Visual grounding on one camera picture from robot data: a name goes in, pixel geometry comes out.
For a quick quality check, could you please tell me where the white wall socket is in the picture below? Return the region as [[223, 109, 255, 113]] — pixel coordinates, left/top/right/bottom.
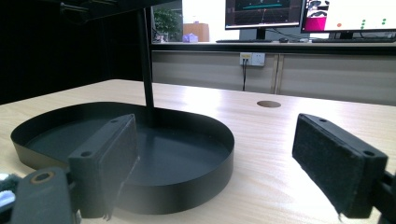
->
[[239, 51, 266, 67]]

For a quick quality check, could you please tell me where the black power cable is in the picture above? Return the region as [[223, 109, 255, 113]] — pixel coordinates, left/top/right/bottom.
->
[[241, 59, 248, 92]]

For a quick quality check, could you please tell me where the black oval tray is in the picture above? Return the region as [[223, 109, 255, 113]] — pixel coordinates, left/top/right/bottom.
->
[[10, 0, 235, 216]]

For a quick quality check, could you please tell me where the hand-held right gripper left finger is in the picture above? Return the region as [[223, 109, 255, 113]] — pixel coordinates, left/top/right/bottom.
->
[[68, 113, 140, 219]]

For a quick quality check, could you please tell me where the dark green white cloth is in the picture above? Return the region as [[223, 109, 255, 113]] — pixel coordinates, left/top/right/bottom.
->
[[0, 173, 21, 216]]

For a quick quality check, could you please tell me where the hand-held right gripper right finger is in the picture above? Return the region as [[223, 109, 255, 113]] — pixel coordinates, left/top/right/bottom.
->
[[291, 113, 389, 219]]

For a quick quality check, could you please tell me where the green potted plant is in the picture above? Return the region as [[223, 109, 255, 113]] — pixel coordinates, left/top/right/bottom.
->
[[152, 7, 183, 43]]

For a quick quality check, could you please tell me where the black keyboard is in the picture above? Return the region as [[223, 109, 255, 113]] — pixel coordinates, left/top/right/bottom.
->
[[311, 37, 396, 44], [215, 38, 274, 44]]

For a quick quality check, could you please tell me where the white-screen computer monitor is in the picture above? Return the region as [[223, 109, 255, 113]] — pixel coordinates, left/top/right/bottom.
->
[[300, 0, 396, 40]]

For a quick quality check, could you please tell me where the brown cardboard box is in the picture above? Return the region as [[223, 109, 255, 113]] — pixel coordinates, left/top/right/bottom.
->
[[182, 22, 210, 43]]

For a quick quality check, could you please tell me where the purple plastic bag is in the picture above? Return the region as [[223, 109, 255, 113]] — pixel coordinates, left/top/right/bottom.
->
[[181, 33, 200, 44]]

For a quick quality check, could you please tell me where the dark-screen computer monitor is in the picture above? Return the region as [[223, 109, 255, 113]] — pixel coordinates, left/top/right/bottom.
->
[[224, 0, 304, 41]]

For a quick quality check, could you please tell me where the grey counter with black edge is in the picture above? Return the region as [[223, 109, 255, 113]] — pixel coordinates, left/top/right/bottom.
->
[[150, 41, 396, 107]]

